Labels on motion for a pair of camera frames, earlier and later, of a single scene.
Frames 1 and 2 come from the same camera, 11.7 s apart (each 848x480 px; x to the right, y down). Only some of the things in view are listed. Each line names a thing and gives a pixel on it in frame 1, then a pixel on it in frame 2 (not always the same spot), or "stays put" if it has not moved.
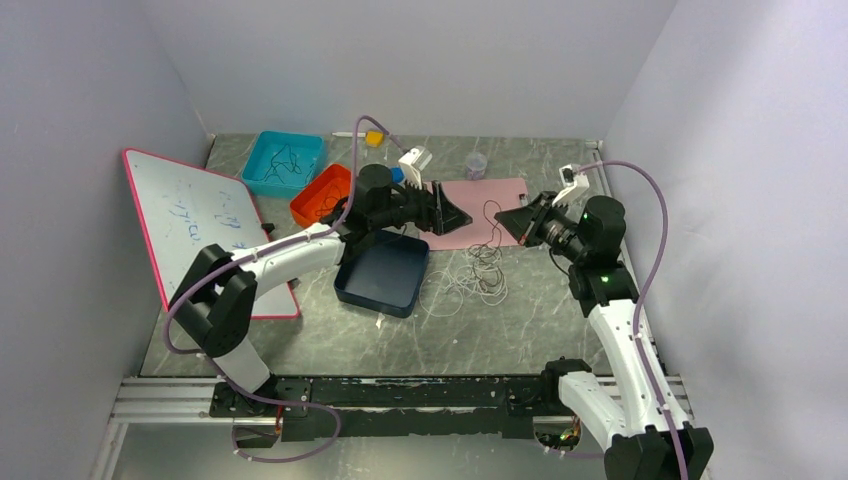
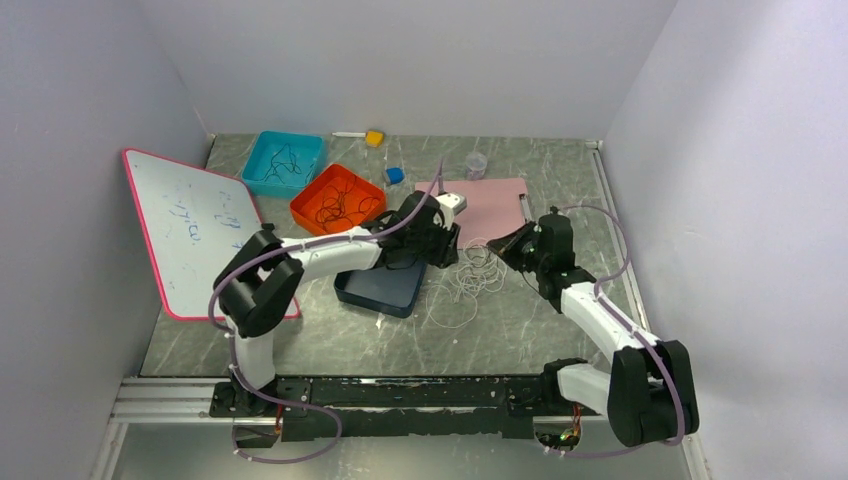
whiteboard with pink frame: x=186 y=209 stays put
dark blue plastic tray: x=384 y=270 stays put
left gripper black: x=440 y=215 to x=447 y=255
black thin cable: x=286 y=157 stays put
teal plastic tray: x=282 y=161 stays put
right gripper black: x=523 y=223 to x=508 y=245
